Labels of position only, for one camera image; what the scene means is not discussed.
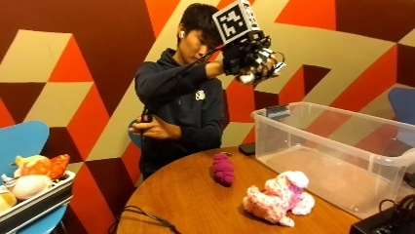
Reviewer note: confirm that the purple plush toy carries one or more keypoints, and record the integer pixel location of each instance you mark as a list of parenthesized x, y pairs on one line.
[(223, 170)]

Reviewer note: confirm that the black electronic box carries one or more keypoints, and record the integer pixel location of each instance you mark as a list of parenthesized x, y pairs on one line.
[(380, 222)]

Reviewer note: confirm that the orange plush toy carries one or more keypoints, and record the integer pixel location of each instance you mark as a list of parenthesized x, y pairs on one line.
[(45, 167)]

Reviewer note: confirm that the white round plush toy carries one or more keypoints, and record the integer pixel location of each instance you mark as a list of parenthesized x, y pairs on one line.
[(29, 187)]

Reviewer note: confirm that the clear plastic storage bin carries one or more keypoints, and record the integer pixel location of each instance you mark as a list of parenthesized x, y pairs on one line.
[(336, 156)]

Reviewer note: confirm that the blue chair with tray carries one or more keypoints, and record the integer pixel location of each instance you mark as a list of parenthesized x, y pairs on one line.
[(21, 139)]

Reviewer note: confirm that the white cube with black markers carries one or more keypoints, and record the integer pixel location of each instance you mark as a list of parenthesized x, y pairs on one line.
[(233, 21)]

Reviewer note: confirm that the white earbud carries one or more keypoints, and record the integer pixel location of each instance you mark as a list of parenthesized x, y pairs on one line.
[(181, 33)]

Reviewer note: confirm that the yellow plush toy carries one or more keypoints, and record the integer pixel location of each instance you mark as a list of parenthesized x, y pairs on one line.
[(5, 200)]

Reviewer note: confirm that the white and grey tray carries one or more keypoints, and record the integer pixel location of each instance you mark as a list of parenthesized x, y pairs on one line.
[(38, 201)]

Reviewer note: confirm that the person in dark hoodie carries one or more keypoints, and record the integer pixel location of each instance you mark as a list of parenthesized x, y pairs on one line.
[(185, 107)]

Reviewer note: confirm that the pink and white plush toy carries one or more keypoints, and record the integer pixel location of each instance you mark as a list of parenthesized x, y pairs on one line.
[(278, 196)]

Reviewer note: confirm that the small brown white plush toy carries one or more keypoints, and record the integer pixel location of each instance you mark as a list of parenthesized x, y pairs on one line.
[(247, 77)]

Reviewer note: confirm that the black phone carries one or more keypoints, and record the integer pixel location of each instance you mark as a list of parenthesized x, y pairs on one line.
[(247, 148)]

